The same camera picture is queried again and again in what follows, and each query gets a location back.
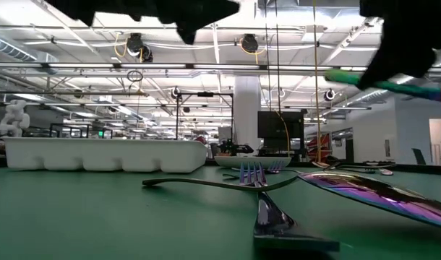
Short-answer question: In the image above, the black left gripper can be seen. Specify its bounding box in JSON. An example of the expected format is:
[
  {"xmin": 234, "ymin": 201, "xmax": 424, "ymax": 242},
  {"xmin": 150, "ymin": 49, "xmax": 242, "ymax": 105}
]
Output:
[{"xmin": 46, "ymin": 0, "xmax": 239, "ymax": 45}]

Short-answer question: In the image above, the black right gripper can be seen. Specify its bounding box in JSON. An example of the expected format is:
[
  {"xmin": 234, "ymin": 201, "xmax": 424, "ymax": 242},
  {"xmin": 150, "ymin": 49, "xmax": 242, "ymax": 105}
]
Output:
[{"xmin": 357, "ymin": 0, "xmax": 441, "ymax": 90}]

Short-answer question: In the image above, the iridescent rainbow knife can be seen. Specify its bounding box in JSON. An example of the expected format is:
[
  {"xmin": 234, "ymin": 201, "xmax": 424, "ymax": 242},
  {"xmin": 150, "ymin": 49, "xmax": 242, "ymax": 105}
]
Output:
[{"xmin": 323, "ymin": 68, "xmax": 441, "ymax": 105}]

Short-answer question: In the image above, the iridescent rainbow spoon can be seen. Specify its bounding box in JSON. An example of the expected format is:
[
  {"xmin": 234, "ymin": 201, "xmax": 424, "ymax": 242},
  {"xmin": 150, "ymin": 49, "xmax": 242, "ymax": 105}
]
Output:
[
  {"xmin": 142, "ymin": 170, "xmax": 441, "ymax": 231},
  {"xmin": 312, "ymin": 160, "xmax": 397, "ymax": 171}
]

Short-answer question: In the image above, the distant office chair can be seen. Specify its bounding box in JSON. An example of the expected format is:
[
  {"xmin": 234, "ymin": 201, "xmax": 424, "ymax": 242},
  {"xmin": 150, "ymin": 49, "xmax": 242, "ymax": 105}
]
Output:
[{"xmin": 411, "ymin": 147, "xmax": 427, "ymax": 165}]

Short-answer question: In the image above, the iridescent rainbow fork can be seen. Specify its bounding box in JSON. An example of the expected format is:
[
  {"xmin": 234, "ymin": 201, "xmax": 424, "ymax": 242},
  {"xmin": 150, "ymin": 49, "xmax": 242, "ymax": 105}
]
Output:
[
  {"xmin": 266, "ymin": 160, "xmax": 283, "ymax": 175},
  {"xmin": 238, "ymin": 161, "xmax": 341, "ymax": 253},
  {"xmin": 316, "ymin": 164, "xmax": 395, "ymax": 177},
  {"xmin": 222, "ymin": 166, "xmax": 270, "ymax": 181}
]

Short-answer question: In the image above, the red rack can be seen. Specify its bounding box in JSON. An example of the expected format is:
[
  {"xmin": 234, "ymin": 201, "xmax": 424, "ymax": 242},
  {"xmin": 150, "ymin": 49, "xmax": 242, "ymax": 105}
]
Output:
[{"xmin": 307, "ymin": 131, "xmax": 333, "ymax": 164}]

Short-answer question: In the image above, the black monitor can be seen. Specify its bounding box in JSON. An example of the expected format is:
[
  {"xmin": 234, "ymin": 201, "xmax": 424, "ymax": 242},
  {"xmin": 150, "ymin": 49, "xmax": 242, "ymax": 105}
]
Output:
[{"xmin": 257, "ymin": 110, "xmax": 305, "ymax": 150}]

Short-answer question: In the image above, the white round plate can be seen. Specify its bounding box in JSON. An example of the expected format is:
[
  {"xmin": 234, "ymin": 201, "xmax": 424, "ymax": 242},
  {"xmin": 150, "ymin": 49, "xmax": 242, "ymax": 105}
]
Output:
[{"xmin": 213, "ymin": 155, "xmax": 293, "ymax": 170}]

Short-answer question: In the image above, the white plastic cutlery tray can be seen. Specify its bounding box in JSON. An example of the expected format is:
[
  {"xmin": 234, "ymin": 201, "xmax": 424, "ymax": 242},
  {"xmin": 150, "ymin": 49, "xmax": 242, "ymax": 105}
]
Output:
[{"xmin": 2, "ymin": 136, "xmax": 209, "ymax": 174}]

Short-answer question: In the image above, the green table mat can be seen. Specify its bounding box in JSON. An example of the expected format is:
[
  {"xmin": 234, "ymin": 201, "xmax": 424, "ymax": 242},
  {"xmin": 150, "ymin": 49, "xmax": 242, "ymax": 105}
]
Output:
[{"xmin": 0, "ymin": 164, "xmax": 441, "ymax": 260}]

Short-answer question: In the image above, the tall black frame rig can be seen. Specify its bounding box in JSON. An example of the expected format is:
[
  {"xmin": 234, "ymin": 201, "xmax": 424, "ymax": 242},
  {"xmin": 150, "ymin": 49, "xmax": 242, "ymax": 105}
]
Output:
[{"xmin": 174, "ymin": 91, "xmax": 235, "ymax": 141}]

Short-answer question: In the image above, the black hanging cable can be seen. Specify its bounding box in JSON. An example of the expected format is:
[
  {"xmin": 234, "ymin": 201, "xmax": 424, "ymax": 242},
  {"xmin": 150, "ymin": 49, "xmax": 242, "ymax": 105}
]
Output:
[
  {"xmin": 263, "ymin": 0, "xmax": 273, "ymax": 113},
  {"xmin": 274, "ymin": 0, "xmax": 283, "ymax": 113}
]

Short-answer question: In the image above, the thin yellow cable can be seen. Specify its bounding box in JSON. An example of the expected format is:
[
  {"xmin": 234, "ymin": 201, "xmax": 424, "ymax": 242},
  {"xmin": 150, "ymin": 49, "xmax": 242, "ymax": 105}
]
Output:
[{"xmin": 276, "ymin": 110, "xmax": 292, "ymax": 157}]

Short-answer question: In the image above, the low black frame rig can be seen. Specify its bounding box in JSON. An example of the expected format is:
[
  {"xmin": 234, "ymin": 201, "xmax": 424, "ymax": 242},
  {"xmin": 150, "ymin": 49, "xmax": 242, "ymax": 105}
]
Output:
[{"xmin": 48, "ymin": 122, "xmax": 114, "ymax": 140}]

